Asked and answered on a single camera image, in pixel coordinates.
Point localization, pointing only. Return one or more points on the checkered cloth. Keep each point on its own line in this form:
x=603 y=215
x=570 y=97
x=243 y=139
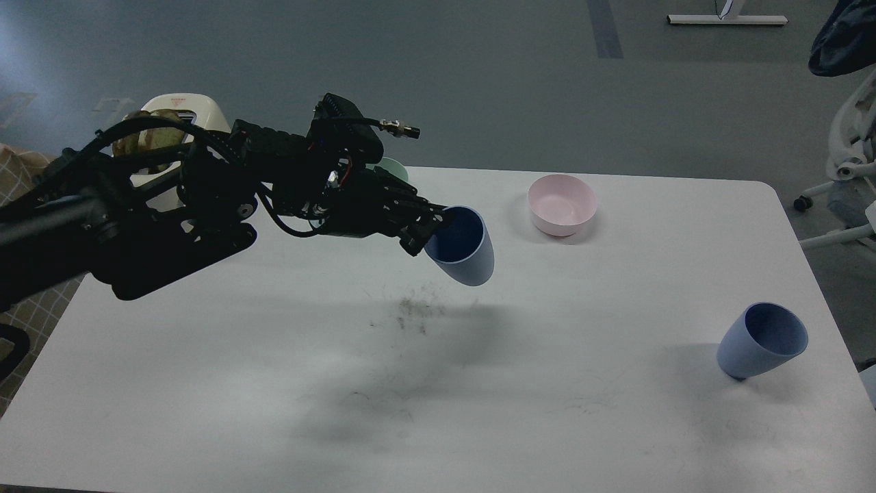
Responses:
x=37 y=315

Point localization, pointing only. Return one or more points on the blue cup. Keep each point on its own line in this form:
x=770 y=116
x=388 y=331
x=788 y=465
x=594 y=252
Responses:
x=461 y=246
x=764 y=337

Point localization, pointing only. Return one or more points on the dark blue jacket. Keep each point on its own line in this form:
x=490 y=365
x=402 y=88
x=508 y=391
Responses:
x=846 y=42

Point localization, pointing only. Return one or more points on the white office chair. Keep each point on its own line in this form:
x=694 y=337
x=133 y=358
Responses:
x=850 y=172

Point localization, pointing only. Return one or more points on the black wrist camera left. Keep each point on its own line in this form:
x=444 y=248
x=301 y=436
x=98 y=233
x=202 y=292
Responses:
x=339 y=123

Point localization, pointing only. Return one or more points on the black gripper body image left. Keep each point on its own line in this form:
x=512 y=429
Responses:
x=370 y=201

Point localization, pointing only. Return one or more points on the green bowl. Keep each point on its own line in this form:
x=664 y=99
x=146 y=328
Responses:
x=392 y=166

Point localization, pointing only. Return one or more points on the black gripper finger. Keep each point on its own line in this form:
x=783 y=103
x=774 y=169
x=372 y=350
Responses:
x=413 y=237
x=403 y=204

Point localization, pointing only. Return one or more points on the toast slice front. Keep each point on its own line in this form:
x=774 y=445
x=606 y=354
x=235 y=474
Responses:
x=159 y=138

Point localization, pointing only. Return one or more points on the cream white toaster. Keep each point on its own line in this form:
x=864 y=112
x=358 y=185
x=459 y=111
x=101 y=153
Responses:
x=195 y=109

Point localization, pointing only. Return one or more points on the toast slice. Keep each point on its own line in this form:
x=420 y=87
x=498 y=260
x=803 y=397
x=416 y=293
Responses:
x=159 y=138
x=129 y=144

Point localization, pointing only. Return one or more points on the white desk leg base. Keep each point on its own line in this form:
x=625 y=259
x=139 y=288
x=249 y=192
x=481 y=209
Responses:
x=729 y=14

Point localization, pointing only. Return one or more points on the toast slice rear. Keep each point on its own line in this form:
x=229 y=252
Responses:
x=129 y=144

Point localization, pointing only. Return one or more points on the pink bowl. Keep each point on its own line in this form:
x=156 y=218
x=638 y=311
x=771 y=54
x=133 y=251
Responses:
x=561 y=205

